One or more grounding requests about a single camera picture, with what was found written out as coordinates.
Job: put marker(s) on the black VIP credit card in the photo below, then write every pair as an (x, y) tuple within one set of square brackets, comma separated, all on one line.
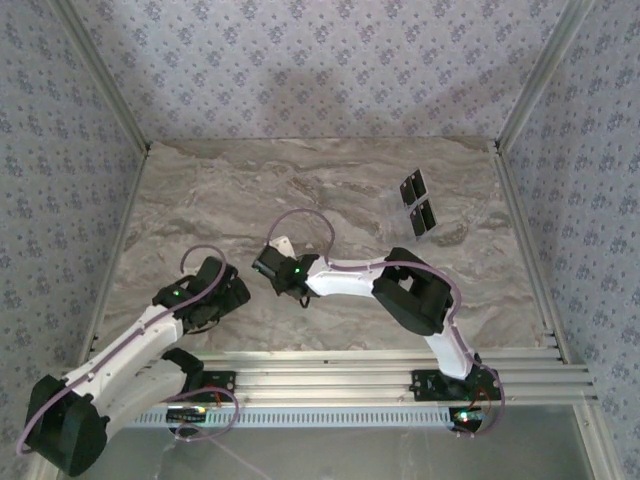
[(419, 184), (417, 223), (428, 215), (407, 192)]

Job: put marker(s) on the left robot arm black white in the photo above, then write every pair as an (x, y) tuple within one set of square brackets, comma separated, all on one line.
[(125, 350)]

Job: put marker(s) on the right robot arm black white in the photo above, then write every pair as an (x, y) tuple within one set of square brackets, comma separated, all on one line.
[(345, 282)]

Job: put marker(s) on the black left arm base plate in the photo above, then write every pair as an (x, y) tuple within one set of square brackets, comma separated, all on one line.
[(225, 382)]

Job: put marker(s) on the aluminium mounting rail beam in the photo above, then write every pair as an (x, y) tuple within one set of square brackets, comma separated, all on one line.
[(325, 380)]

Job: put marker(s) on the aluminium table side rail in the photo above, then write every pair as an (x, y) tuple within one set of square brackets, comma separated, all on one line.
[(514, 200), (125, 220)]

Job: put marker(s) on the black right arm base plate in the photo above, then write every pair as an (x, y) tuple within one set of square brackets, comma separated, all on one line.
[(425, 385)]

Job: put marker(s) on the aluminium frame post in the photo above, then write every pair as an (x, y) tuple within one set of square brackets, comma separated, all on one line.
[(106, 75), (540, 75)]

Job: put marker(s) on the aluminium lower frame leg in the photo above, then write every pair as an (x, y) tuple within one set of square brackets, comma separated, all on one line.
[(595, 445)]

